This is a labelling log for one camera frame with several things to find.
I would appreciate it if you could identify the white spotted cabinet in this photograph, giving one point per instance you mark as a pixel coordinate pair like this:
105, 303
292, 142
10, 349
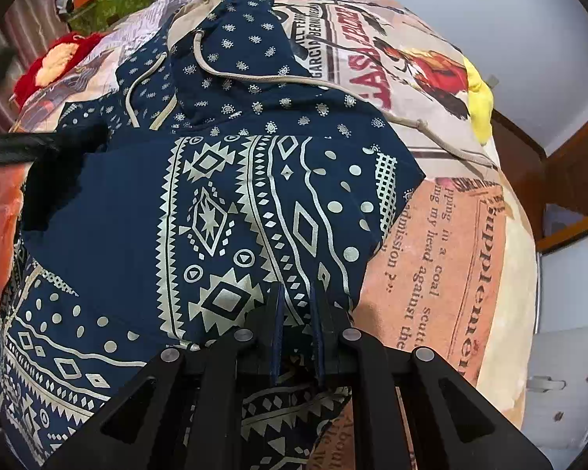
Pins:
563, 416

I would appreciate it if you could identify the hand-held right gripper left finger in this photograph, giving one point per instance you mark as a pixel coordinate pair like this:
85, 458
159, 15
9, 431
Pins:
277, 338

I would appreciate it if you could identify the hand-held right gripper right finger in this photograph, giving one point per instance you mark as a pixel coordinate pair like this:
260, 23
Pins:
316, 338

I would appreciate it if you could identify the green box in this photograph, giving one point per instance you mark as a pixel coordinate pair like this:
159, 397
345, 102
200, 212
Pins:
105, 12

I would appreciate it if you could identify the red plush toy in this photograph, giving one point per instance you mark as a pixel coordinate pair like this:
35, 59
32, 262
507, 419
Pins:
29, 77

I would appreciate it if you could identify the navy patterned hoodie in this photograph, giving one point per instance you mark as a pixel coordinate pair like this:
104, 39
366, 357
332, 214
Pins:
255, 196

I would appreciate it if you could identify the printed blanket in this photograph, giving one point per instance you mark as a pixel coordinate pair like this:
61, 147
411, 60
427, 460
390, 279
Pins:
441, 254

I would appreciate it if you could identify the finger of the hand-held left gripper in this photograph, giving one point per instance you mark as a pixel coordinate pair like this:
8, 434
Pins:
24, 146

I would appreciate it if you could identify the yellow cloth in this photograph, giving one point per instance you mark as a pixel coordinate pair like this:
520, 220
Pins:
480, 103

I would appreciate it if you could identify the wooden bed frame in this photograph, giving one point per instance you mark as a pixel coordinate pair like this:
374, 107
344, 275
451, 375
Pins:
568, 171

